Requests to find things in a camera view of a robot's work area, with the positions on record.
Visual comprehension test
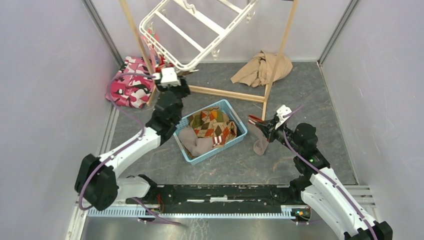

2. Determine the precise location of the pink sock with green print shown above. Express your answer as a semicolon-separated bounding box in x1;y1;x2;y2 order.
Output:
142;29;158;67

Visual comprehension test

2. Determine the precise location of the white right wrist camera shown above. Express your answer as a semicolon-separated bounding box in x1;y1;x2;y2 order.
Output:
275;104;292;130

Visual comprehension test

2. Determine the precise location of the white plastic clip hanger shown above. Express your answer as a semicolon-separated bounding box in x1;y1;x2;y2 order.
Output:
145;0;257;64

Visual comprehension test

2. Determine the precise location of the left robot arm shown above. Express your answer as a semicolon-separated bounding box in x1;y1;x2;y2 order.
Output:
74;76;191;211

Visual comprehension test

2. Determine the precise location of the orange white striped beige sock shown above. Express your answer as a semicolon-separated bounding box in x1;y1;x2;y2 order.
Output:
247;114;269;156

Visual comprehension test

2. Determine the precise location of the wooden hanger stand frame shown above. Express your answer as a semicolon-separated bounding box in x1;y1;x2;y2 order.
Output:
119;0;299;118

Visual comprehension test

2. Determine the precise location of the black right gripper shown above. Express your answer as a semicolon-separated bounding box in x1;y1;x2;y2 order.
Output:
255;117;302;155

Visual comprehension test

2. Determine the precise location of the beige crumpled cloth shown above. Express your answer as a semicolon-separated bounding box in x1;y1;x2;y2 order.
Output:
230;51;293;88

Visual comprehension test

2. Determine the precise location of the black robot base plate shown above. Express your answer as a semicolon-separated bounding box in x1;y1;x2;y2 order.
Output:
125;184;312;222

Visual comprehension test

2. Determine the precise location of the red snowflake sock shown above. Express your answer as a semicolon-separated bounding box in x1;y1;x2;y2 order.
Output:
155;54;172;69

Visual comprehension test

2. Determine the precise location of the light blue plastic basket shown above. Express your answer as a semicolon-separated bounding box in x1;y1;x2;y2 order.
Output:
173;99;248;165

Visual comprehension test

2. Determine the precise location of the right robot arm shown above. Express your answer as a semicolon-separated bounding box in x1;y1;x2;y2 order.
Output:
255;119;393;240

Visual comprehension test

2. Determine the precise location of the argyle patterned sock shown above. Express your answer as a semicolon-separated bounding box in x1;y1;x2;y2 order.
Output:
187;106;238;149

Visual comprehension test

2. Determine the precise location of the pink camouflage cloth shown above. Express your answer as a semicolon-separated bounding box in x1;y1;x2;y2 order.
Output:
105;56;154;109

